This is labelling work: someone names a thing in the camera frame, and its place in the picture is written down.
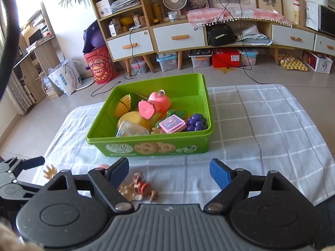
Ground pink card box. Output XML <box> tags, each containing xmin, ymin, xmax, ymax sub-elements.
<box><xmin>159</xmin><ymin>114</ymin><xmax>187</xmax><ymax>134</ymax></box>

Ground stack of papers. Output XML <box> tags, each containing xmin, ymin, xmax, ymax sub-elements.
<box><xmin>111</xmin><ymin>0</ymin><xmax>142</xmax><ymax>13</ymax></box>

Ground green plastic box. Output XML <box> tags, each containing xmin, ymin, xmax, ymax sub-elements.
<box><xmin>86</xmin><ymin>73</ymin><xmax>215</xmax><ymax>157</ymax></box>

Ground yellow toy pot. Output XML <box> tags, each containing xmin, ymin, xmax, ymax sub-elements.
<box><xmin>117</xmin><ymin>111</ymin><xmax>151</xmax><ymax>134</ymax></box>

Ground white paper bag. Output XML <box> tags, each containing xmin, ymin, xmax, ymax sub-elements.
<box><xmin>48</xmin><ymin>58</ymin><xmax>82</xmax><ymax>96</ymax></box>

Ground white radiator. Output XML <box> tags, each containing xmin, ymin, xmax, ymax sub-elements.
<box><xmin>6</xmin><ymin>78</ymin><xmax>36</xmax><ymax>114</ymax></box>

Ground microwave oven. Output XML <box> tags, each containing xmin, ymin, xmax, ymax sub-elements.
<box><xmin>318</xmin><ymin>4</ymin><xmax>335</xmax><ymax>36</ymax></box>

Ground small clear storage bin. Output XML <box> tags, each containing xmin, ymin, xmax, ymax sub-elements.
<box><xmin>130</xmin><ymin>57</ymin><xmax>148</xmax><ymax>75</ymax></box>

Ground yellow green toy corn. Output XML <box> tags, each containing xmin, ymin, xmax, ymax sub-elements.
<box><xmin>115</xmin><ymin>93</ymin><xmax>132</xmax><ymax>117</ymax></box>

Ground white product box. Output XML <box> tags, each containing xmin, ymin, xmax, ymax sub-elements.
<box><xmin>95</xmin><ymin>0</ymin><xmax>116</xmax><ymax>19</ymax></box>

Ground clear plastic mould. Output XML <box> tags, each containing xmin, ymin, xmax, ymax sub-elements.
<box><xmin>116</xmin><ymin>120</ymin><xmax>149</xmax><ymax>138</ymax></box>

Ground beige fuzzy sleeve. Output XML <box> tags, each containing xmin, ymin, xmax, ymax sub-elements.
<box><xmin>0</xmin><ymin>222</ymin><xmax>36</xmax><ymax>251</ymax></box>

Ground clear bin with pastel contents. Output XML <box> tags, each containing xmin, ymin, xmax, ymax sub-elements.
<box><xmin>239</xmin><ymin>49</ymin><xmax>259</xmax><ymax>66</ymax></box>

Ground grey checkered cloth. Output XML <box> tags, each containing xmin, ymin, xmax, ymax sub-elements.
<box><xmin>33</xmin><ymin>84</ymin><xmax>335</xmax><ymax>207</ymax></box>

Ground black curved cable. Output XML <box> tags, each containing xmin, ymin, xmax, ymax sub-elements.
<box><xmin>0</xmin><ymin>0</ymin><xmax>21</xmax><ymax>100</ymax></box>

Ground folded pale fabrics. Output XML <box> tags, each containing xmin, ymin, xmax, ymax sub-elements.
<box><xmin>236</xmin><ymin>25</ymin><xmax>273</xmax><ymax>45</ymax></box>

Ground red white tube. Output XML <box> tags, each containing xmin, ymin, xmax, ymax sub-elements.
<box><xmin>292</xmin><ymin>0</ymin><xmax>301</xmax><ymax>25</ymax></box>

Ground small toy figurine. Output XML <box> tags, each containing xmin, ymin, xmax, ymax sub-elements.
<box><xmin>118</xmin><ymin>171</ymin><xmax>159</xmax><ymax>202</ymax></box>

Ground white cabinet drawer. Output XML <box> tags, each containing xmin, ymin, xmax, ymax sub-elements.
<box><xmin>152</xmin><ymin>23</ymin><xmax>206</xmax><ymax>52</ymax></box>
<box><xmin>313</xmin><ymin>34</ymin><xmax>335</xmax><ymax>56</ymax></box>
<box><xmin>107</xmin><ymin>29</ymin><xmax>154</xmax><ymax>61</ymax></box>
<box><xmin>272</xmin><ymin>24</ymin><xmax>315</xmax><ymax>51</ymax></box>

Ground red printed bucket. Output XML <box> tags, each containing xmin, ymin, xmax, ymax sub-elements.
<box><xmin>84</xmin><ymin>46</ymin><xmax>119</xmax><ymax>85</ymax></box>

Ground brown toy pineapple crown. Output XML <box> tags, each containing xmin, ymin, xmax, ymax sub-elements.
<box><xmin>43</xmin><ymin>164</ymin><xmax>58</xmax><ymax>179</ymax></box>

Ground white printed box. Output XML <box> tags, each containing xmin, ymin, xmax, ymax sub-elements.
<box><xmin>302</xmin><ymin>51</ymin><xmax>333</xmax><ymax>74</ymax></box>

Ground small white carton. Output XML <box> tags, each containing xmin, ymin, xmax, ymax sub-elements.
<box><xmin>108</xmin><ymin>18</ymin><xmax>122</xmax><ymax>36</ymax></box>

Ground yellow egg tray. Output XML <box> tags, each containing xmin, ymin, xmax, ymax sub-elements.
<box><xmin>279</xmin><ymin>54</ymin><xmax>309</xmax><ymax>72</ymax></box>

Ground black charging cable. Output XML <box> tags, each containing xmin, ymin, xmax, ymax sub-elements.
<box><xmin>91</xmin><ymin>27</ymin><xmax>137</xmax><ymax>96</ymax></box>

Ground orange toy pumpkin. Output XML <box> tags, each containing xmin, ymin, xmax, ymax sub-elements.
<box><xmin>156</xmin><ymin>109</ymin><xmax>189</xmax><ymax>129</ymax></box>

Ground purple ball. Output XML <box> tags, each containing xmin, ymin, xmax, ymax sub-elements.
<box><xmin>90</xmin><ymin>30</ymin><xmax>105</xmax><ymax>48</ymax></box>

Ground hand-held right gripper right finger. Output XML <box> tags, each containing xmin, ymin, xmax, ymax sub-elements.
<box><xmin>204</xmin><ymin>158</ymin><xmax>296</xmax><ymax>213</ymax></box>

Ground clear bin with blue lid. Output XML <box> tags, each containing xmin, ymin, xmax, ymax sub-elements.
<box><xmin>156</xmin><ymin>52</ymin><xmax>178</xmax><ymax>72</ymax></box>

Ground clear bin with black lid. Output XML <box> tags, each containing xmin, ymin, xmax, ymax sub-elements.
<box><xmin>188</xmin><ymin>49</ymin><xmax>212</xmax><ymax>68</ymax></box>

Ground black bag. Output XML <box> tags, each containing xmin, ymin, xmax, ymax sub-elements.
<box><xmin>207</xmin><ymin>23</ymin><xmax>236</xmax><ymax>47</ymax></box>

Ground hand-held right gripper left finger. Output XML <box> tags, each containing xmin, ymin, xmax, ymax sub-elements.
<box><xmin>46</xmin><ymin>158</ymin><xmax>134</xmax><ymax>213</ymax></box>

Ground wooden bookshelf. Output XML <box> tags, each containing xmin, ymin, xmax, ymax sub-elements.
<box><xmin>13</xmin><ymin>1</ymin><xmax>64</xmax><ymax>102</ymax></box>

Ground yellow bottle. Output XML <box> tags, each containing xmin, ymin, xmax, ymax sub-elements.
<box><xmin>152</xmin><ymin>2</ymin><xmax>162</xmax><ymax>21</ymax></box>

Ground black power cable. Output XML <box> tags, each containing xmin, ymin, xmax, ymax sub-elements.
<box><xmin>218</xmin><ymin>0</ymin><xmax>271</xmax><ymax>85</ymax></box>

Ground wooden cabinet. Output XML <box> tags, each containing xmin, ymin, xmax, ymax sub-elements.
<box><xmin>90</xmin><ymin>0</ymin><xmax>335</xmax><ymax>77</ymax></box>

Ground pink fringed cloth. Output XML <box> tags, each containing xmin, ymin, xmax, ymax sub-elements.
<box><xmin>186</xmin><ymin>7</ymin><xmax>293</xmax><ymax>28</ymax></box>

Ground pink toy pig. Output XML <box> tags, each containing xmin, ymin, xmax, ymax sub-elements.
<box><xmin>138</xmin><ymin>89</ymin><xmax>172</xmax><ymax>120</ymax></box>

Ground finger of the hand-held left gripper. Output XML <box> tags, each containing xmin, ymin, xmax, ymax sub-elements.
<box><xmin>0</xmin><ymin>180</ymin><xmax>50</xmax><ymax>202</ymax></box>
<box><xmin>0</xmin><ymin>156</ymin><xmax>45</xmax><ymax>182</ymax></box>

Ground white appliance box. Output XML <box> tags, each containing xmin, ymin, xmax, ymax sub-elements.
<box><xmin>304</xmin><ymin>0</ymin><xmax>335</xmax><ymax>30</ymax></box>

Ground purple toy grapes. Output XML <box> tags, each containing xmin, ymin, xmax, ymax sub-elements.
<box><xmin>183</xmin><ymin>113</ymin><xmax>207</xmax><ymax>132</ymax></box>

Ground red cardboard box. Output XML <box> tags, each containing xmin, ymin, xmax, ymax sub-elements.
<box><xmin>212</xmin><ymin>49</ymin><xmax>241</xmax><ymax>68</ymax></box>

